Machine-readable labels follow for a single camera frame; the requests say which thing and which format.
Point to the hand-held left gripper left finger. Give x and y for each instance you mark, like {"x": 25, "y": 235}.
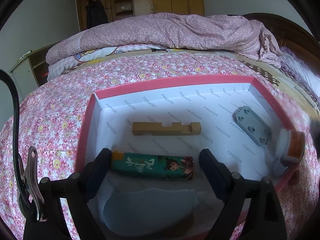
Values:
{"x": 98, "y": 172}

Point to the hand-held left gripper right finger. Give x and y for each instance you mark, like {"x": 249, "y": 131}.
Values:
{"x": 212, "y": 172}

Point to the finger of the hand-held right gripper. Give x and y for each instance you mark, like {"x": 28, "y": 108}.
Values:
{"x": 316, "y": 135}

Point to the white jar with orange label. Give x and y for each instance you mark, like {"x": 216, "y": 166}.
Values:
{"x": 295, "y": 145}

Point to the shallow pink cardboard box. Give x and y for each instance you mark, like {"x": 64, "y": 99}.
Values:
{"x": 86, "y": 130}

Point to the green printed lighter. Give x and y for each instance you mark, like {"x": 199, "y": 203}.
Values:
{"x": 150, "y": 166}

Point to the grey studded plastic plate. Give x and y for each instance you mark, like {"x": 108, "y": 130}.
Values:
{"x": 252, "y": 126}

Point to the blue-grey plastic piece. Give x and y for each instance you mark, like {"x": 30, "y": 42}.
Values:
{"x": 150, "y": 207}

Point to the notched wooden block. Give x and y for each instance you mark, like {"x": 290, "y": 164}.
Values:
{"x": 166, "y": 129}

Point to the metal spring clip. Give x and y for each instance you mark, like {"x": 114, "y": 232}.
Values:
{"x": 33, "y": 182}

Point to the pink floral bedsheet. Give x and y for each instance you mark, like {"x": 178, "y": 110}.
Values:
{"x": 50, "y": 120}

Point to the purple pillow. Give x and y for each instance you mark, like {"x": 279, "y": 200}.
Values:
{"x": 300, "y": 65}

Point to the golden dotted blanket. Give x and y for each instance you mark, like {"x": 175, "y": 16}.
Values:
{"x": 275, "y": 75}

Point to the dark wooden headboard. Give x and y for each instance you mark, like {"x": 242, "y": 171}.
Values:
{"x": 295, "y": 32}

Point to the cartoon printed blanket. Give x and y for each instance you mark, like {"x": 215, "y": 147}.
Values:
{"x": 95, "y": 53}

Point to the pale bedside cabinet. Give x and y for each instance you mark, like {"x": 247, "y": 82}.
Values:
{"x": 25, "y": 67}

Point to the pink floral quilt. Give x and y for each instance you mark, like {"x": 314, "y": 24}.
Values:
{"x": 162, "y": 30}

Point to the dark hanging coat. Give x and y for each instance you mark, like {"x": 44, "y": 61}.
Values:
{"x": 95, "y": 13}

